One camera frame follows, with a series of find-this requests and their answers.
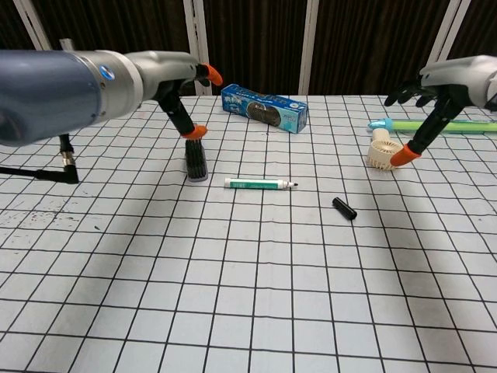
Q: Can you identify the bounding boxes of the beige handheld fan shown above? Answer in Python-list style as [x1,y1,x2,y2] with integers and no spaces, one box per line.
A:
[367,128,405,172]

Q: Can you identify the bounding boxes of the white green marker body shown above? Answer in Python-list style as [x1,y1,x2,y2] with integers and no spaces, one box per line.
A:
[224,176,301,192]

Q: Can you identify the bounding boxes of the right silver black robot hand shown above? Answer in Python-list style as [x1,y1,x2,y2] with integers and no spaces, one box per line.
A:
[384,54,497,169]

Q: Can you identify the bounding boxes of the white screen frame post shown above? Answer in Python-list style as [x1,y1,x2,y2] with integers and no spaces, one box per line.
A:
[297,0,332,96]
[417,0,473,96]
[16,0,54,52]
[182,0,214,96]

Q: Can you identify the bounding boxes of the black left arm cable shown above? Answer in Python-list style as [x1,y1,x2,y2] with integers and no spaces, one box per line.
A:
[0,133,80,185]

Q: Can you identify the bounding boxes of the white black checkered tablecloth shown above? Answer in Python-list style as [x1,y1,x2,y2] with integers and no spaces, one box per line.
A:
[0,94,497,373]

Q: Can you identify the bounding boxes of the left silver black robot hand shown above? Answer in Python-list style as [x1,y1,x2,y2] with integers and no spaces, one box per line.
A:
[128,50,224,141]

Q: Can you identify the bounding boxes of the grey brush black bristles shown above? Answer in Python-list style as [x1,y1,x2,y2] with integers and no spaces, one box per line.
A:
[185,136,210,184]

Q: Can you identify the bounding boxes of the black marker cap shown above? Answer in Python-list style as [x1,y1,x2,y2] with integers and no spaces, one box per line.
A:
[332,197,358,221]

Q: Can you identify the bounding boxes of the green blue water pump toy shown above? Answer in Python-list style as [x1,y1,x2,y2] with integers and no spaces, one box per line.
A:
[367,118,497,135]

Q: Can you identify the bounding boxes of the blue cookie box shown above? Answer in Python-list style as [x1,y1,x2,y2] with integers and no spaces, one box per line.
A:
[221,83,310,135]

